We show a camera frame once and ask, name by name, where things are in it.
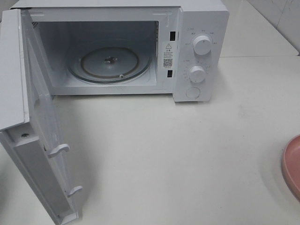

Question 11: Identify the glass microwave turntable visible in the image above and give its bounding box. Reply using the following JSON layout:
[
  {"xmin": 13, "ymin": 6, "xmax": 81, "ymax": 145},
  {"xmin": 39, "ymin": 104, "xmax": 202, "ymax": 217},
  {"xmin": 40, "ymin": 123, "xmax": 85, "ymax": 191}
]
[{"xmin": 68, "ymin": 46, "xmax": 151, "ymax": 84}]

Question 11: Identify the white timer knob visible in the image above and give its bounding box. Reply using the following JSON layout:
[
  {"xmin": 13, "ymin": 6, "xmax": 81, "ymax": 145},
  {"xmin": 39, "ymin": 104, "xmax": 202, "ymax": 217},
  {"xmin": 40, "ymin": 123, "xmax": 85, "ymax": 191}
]
[{"xmin": 189, "ymin": 66, "xmax": 206, "ymax": 83}]

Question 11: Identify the white microwave door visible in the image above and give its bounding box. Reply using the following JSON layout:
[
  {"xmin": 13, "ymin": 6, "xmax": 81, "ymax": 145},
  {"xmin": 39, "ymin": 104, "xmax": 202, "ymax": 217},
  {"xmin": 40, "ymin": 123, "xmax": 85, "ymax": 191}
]
[{"xmin": 0, "ymin": 9, "xmax": 82, "ymax": 225}]

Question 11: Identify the white upper power knob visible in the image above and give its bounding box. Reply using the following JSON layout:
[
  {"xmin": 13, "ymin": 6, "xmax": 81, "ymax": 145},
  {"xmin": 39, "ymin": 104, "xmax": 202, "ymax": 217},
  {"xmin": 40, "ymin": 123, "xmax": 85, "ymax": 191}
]
[{"xmin": 192, "ymin": 35, "xmax": 212, "ymax": 55}]

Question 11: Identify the pink round plate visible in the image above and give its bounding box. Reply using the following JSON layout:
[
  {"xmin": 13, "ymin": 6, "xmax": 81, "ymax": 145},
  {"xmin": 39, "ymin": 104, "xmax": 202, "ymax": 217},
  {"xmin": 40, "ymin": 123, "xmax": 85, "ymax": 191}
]
[{"xmin": 281, "ymin": 135, "xmax": 300, "ymax": 201}]

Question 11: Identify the white microwave oven body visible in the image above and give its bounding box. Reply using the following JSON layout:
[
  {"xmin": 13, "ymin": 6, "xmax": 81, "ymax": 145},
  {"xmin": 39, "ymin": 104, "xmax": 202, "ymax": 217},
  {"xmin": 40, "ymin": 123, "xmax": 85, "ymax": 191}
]
[{"xmin": 9, "ymin": 0, "xmax": 229, "ymax": 102}]

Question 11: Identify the round white door button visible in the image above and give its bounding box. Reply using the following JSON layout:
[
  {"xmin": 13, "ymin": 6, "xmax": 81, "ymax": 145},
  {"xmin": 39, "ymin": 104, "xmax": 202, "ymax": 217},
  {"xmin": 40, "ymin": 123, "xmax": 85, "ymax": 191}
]
[{"xmin": 186, "ymin": 87, "xmax": 201, "ymax": 99}]

